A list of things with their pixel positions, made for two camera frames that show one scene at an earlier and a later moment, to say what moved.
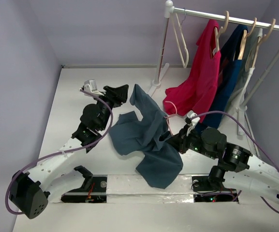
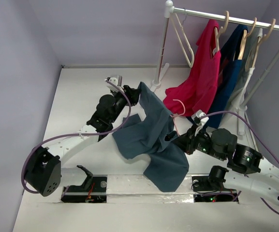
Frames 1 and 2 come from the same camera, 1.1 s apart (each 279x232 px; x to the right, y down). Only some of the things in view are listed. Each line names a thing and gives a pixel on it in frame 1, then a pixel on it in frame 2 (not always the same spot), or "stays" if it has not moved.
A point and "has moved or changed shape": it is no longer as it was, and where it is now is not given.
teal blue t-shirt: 162,160 has moved or changed shape
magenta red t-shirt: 193,97 stays
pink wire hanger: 174,115 to 177,115
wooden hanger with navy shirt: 245,34 stays
